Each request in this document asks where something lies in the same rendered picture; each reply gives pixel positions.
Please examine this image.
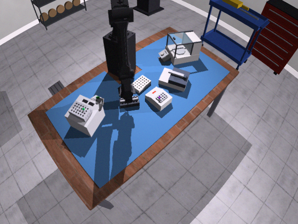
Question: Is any blue bench mat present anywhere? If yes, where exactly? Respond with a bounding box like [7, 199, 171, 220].
[46, 36, 230, 188]

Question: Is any white tube rack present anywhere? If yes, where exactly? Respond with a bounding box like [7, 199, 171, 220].
[131, 76, 151, 93]

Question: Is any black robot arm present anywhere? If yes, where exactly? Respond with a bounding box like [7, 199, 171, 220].
[108, 0, 134, 104]

